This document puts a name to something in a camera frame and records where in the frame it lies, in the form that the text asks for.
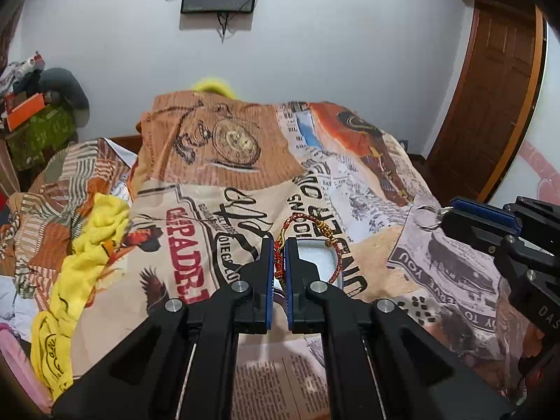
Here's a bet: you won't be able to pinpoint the pink fluffy item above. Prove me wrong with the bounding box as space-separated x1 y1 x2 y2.
1 323 52 413

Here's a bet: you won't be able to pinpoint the pink heart wall stickers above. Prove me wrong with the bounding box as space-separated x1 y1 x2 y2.
518 141 560 205

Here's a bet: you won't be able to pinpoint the yellow pillow behind bed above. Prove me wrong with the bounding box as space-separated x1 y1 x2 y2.
192 78 236 100

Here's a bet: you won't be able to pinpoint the purple heart-shaped jewelry box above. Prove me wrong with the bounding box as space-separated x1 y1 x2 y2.
272 238 343 302

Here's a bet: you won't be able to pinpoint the yellow cloth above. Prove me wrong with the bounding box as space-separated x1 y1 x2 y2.
30 194 129 400

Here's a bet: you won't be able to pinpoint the red and gold bracelet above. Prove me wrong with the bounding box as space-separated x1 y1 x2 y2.
272 211 345 286

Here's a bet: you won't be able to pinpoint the dark grey bag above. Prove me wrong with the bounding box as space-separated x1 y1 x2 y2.
39 67 90 128

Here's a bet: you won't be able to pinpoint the brown striped curtain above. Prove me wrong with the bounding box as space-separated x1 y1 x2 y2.
0 4 23 197

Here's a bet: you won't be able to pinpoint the green patterned box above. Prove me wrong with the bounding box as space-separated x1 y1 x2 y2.
6 105 76 171

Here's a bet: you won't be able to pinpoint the silver ring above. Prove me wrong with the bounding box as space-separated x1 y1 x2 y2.
413 204 454 232

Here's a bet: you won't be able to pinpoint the orange box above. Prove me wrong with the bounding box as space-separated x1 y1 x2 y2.
7 93 46 132

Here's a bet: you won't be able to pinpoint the printed newspaper-pattern bedspread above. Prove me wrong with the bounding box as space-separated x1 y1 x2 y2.
0 90 533 420

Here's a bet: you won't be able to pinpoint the brown wooden door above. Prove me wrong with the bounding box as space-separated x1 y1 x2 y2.
426 0 546 204

